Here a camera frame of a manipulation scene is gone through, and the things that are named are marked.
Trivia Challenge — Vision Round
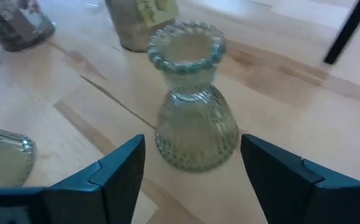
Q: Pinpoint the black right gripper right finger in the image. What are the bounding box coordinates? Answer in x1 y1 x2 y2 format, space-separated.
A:
241 134 360 224

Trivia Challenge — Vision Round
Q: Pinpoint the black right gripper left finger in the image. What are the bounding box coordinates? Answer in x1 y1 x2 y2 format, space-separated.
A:
0 134 146 224

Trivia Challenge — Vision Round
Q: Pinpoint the clear glass candlestick holder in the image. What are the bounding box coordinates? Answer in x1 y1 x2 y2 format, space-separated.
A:
0 126 37 187
147 21 239 173

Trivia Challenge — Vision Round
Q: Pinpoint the silver tin with green tag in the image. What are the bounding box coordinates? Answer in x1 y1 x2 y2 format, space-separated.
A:
104 0 180 53

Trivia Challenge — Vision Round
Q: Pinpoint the green handwritten paper tag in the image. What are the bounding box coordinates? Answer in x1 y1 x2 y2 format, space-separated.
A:
135 0 180 28

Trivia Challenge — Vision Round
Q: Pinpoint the tin with dark floral label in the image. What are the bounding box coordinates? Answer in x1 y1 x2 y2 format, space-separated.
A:
0 0 56 53

